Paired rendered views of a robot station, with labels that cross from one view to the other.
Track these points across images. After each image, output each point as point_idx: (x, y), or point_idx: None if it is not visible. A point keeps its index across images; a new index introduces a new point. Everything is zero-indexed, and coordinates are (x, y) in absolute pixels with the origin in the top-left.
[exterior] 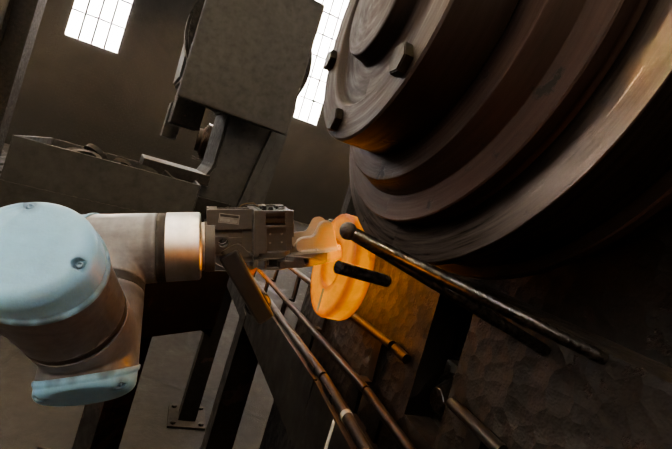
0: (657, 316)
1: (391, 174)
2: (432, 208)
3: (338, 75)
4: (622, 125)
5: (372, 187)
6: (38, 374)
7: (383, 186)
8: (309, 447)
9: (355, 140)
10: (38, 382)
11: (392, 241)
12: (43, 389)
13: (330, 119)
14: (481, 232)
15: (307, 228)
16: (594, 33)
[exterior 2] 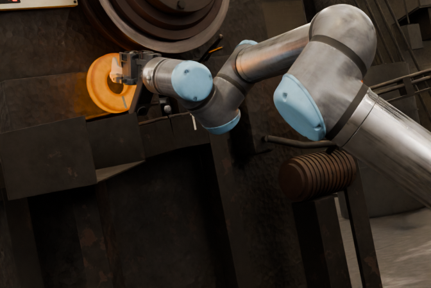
0: (192, 50)
1: (190, 22)
2: (201, 29)
3: None
4: (227, 5)
5: (164, 30)
6: (236, 111)
7: (180, 27)
8: (185, 136)
9: (194, 11)
10: (239, 111)
11: (177, 47)
12: (240, 112)
13: (181, 4)
14: (210, 33)
15: (118, 64)
16: None
